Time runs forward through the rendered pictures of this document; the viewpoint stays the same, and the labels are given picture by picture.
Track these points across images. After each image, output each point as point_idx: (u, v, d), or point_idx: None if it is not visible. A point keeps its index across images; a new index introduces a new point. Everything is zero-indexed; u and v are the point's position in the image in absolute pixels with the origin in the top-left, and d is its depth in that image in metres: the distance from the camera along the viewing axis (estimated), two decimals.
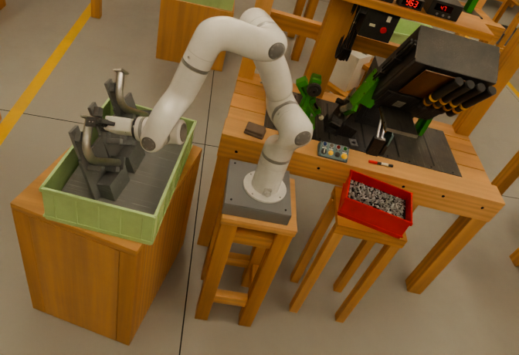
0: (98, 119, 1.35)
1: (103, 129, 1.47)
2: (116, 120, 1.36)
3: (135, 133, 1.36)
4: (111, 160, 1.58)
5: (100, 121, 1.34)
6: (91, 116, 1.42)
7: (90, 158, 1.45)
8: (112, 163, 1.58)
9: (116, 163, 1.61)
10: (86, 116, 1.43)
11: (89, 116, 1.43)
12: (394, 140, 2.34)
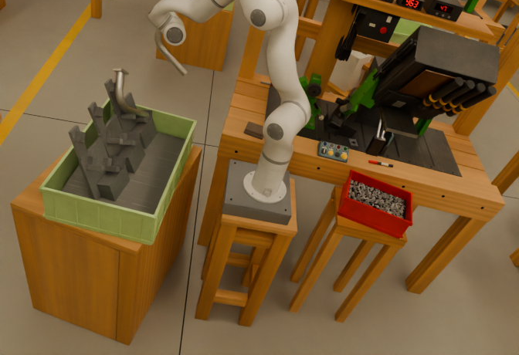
0: None
1: None
2: None
3: None
4: (176, 62, 1.93)
5: None
6: (174, 12, 1.82)
7: (155, 39, 1.87)
8: (174, 64, 1.93)
9: (179, 69, 1.95)
10: (174, 12, 1.84)
11: (175, 13, 1.83)
12: (394, 140, 2.34)
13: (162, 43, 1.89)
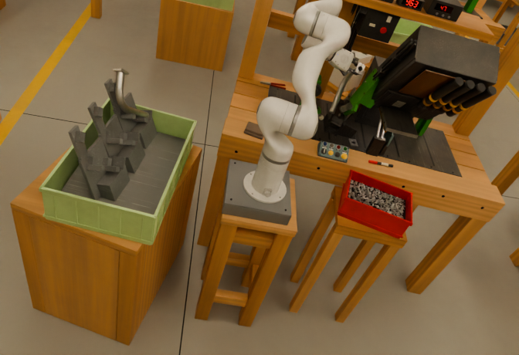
0: (354, 56, 2.11)
1: (356, 72, 2.13)
2: (345, 50, 2.09)
3: None
4: (335, 99, 2.21)
5: (354, 54, 2.12)
6: (358, 62, 2.10)
7: (344, 77, 2.23)
8: (334, 99, 2.22)
9: (331, 105, 2.21)
10: (361, 65, 2.10)
11: (360, 65, 2.10)
12: (394, 140, 2.34)
13: (344, 83, 2.22)
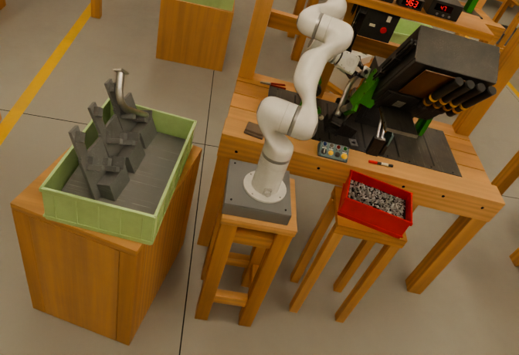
0: (360, 59, 2.12)
1: (361, 75, 2.14)
2: (351, 53, 2.10)
3: None
4: (340, 102, 2.22)
5: (360, 58, 2.13)
6: (364, 65, 2.11)
7: (349, 80, 2.24)
8: (339, 103, 2.23)
9: (337, 108, 2.22)
10: (367, 69, 2.11)
11: (366, 69, 2.11)
12: (394, 140, 2.34)
13: (350, 86, 2.23)
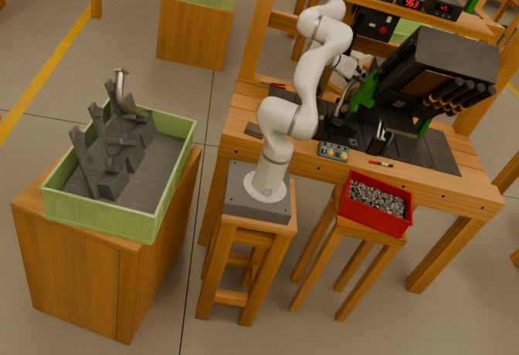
0: (358, 63, 2.14)
1: (360, 79, 2.15)
2: (349, 57, 2.12)
3: None
4: (338, 106, 2.23)
5: (357, 62, 2.14)
6: (362, 69, 2.12)
7: (347, 84, 2.25)
8: (337, 106, 2.24)
9: (334, 111, 2.23)
10: (365, 72, 2.13)
11: (364, 72, 2.13)
12: (394, 140, 2.34)
13: (347, 90, 2.24)
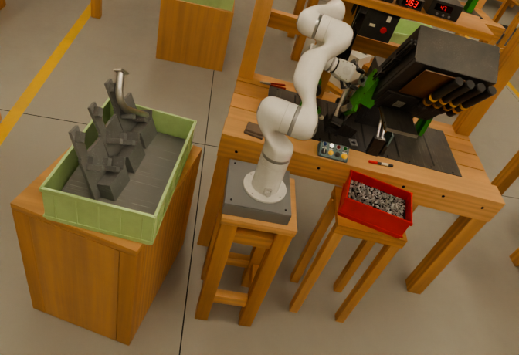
0: (357, 62, 2.13)
1: (354, 87, 2.14)
2: (347, 62, 2.11)
3: None
4: (337, 109, 2.22)
5: (354, 60, 2.14)
6: (361, 74, 2.12)
7: (345, 88, 2.25)
8: (335, 110, 2.23)
9: (333, 116, 2.22)
10: (364, 77, 2.12)
11: (362, 77, 2.12)
12: (394, 140, 2.34)
13: (346, 94, 2.24)
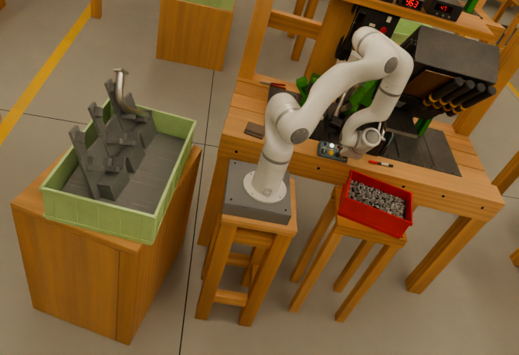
0: None
1: None
2: None
3: None
4: (337, 109, 2.22)
5: None
6: None
7: None
8: (335, 110, 2.23)
9: (333, 116, 2.22)
10: None
11: None
12: (394, 140, 2.34)
13: (346, 94, 2.24)
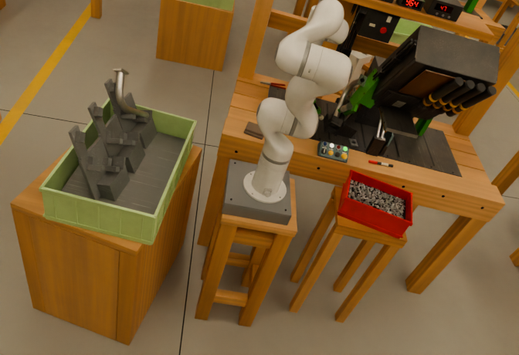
0: None
1: None
2: None
3: None
4: (337, 109, 2.22)
5: None
6: (361, 74, 2.12)
7: (345, 88, 2.25)
8: (335, 110, 2.23)
9: (333, 116, 2.22)
10: (364, 77, 2.12)
11: (362, 77, 2.12)
12: (394, 140, 2.34)
13: (346, 94, 2.24)
